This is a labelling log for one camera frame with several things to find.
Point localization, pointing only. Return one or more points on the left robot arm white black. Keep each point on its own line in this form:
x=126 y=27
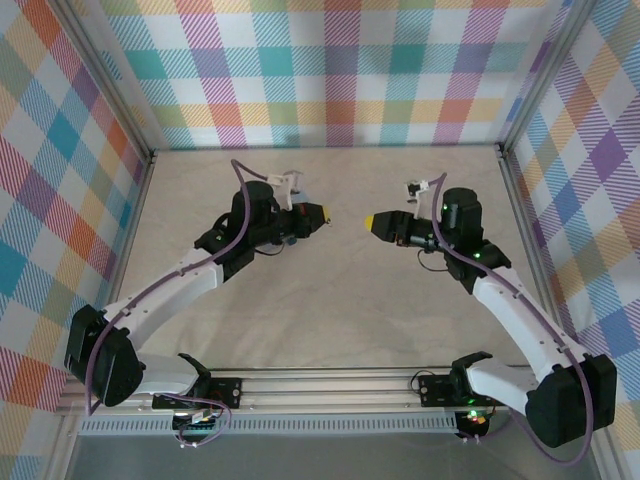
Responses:
x=165 y=287

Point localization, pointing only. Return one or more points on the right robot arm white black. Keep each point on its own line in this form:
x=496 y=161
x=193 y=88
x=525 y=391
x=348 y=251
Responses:
x=520 y=320

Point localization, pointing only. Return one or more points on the grey metal sheet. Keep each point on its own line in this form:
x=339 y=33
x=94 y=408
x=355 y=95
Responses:
x=325 y=460

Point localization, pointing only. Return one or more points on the aluminium side rail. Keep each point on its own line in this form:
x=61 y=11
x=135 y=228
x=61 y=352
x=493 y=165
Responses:
x=123 y=260
x=530 y=225

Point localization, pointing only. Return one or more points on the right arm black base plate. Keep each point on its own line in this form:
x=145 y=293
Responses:
x=432 y=390

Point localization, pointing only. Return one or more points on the aluminium frame post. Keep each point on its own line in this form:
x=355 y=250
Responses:
x=545 y=75
x=102 y=75

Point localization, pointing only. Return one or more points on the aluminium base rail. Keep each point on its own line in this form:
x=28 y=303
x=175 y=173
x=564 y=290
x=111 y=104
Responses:
x=325 y=395

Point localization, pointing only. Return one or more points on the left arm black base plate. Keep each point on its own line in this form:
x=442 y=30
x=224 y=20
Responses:
x=230 y=392

